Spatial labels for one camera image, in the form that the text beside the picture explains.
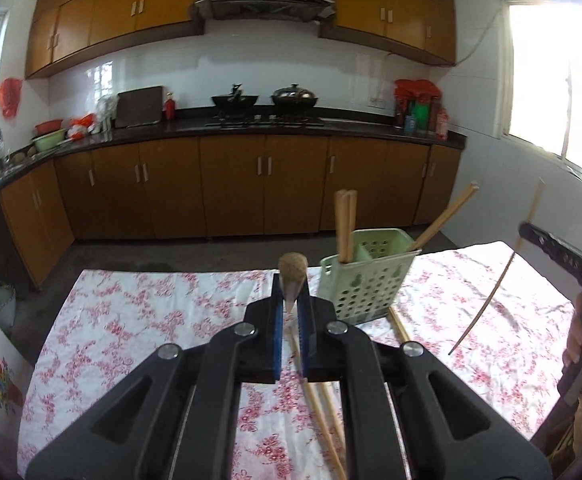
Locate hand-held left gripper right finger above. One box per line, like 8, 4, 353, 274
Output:
298, 280, 554, 480

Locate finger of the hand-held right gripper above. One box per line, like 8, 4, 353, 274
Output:
518, 222, 582, 274

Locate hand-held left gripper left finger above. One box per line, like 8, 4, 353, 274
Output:
26, 270, 286, 480

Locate green perforated utensil holder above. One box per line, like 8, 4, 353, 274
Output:
319, 228, 422, 326

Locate row of wooden chopsticks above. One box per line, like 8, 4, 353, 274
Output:
285, 310, 348, 480
387, 306, 412, 345

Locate pink floral tablecloth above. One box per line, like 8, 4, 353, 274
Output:
18, 242, 576, 480

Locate brown base cabinets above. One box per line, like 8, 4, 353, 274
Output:
0, 132, 464, 288

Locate red bag over bottles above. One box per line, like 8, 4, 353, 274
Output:
395, 79, 442, 103

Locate black gas stove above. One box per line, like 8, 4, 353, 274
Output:
205, 115, 324, 128

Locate black kitchen countertop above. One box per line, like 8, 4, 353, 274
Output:
0, 107, 466, 221

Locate black pot with lid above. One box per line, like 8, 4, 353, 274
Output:
271, 84, 319, 108

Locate black wok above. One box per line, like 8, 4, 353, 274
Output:
212, 82, 260, 108

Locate dark cutting board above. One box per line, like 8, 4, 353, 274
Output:
114, 86, 164, 129

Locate red and white plastic bag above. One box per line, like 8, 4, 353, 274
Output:
68, 114, 96, 140

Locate green basin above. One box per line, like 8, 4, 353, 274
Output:
32, 129, 68, 153

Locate brown wall cabinet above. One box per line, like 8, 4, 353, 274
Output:
25, 0, 206, 80
319, 0, 458, 67

